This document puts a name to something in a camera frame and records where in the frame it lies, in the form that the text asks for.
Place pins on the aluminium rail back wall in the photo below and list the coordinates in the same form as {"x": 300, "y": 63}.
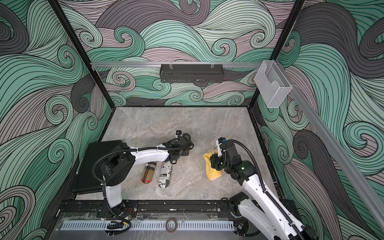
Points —
{"x": 137, "y": 64}

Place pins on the aluminium rail wall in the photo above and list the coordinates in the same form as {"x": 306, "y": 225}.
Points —
{"x": 303, "y": 92}
{"x": 137, "y": 64}

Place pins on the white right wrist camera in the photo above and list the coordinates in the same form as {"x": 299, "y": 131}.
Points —
{"x": 220, "y": 144}

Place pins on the white perforated cable duct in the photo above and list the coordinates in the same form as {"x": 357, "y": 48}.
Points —
{"x": 152, "y": 225}

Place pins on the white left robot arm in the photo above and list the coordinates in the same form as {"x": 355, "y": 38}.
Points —
{"x": 113, "y": 168}

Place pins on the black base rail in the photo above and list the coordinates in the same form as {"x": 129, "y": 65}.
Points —
{"x": 213, "y": 208}

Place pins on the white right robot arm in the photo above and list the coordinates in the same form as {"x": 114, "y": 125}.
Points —
{"x": 257, "y": 203}

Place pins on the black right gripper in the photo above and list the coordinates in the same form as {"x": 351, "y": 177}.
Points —
{"x": 214, "y": 160}

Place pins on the black corner frame post right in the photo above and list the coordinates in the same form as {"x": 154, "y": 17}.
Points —
{"x": 291, "y": 20}

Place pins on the yellow pink microfiber cloth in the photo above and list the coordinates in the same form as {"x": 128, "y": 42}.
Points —
{"x": 211, "y": 173}

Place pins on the clear acrylic wall holder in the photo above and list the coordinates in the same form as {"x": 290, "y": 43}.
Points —
{"x": 272, "y": 82}

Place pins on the black tape roll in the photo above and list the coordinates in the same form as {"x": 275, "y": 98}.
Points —
{"x": 171, "y": 225}

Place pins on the black corner frame post left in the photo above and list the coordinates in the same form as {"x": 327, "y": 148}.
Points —
{"x": 81, "y": 51}

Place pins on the black corner frame post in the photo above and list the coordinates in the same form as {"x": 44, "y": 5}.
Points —
{"x": 291, "y": 20}
{"x": 81, "y": 51}

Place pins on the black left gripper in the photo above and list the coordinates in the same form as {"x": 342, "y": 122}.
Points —
{"x": 187, "y": 153}

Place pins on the aluminium rail right wall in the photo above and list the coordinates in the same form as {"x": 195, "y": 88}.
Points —
{"x": 303, "y": 92}

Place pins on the black wall tray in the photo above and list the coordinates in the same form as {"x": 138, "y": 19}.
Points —
{"x": 194, "y": 73}

